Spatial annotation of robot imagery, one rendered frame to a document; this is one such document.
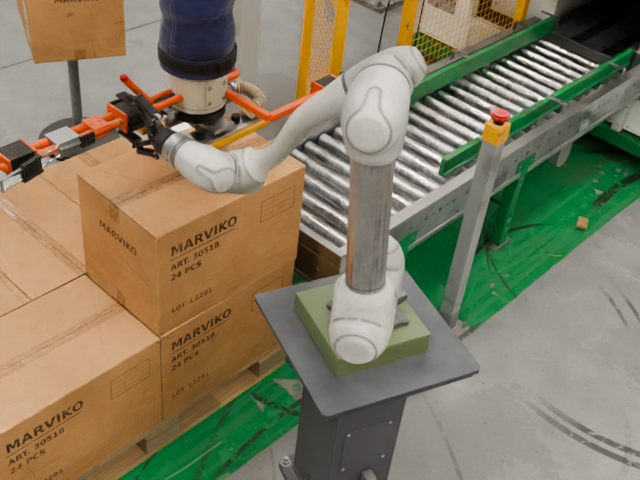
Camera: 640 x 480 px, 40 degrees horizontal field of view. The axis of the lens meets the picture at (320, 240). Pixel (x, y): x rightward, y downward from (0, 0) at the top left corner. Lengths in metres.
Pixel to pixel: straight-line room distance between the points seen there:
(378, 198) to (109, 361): 1.12
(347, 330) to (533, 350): 1.71
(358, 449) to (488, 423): 0.79
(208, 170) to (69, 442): 1.02
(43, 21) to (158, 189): 1.47
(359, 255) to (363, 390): 0.48
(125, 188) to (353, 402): 0.95
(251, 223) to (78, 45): 1.56
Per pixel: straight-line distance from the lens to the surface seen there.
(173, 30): 2.51
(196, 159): 2.28
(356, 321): 2.19
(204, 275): 2.80
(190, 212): 2.65
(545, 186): 4.76
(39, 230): 3.26
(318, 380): 2.44
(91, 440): 2.92
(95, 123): 2.48
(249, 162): 2.37
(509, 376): 3.65
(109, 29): 4.09
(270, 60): 5.50
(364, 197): 2.00
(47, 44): 4.08
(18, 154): 2.36
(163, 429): 3.15
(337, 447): 2.76
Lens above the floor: 2.56
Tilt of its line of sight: 39 degrees down
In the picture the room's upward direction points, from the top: 7 degrees clockwise
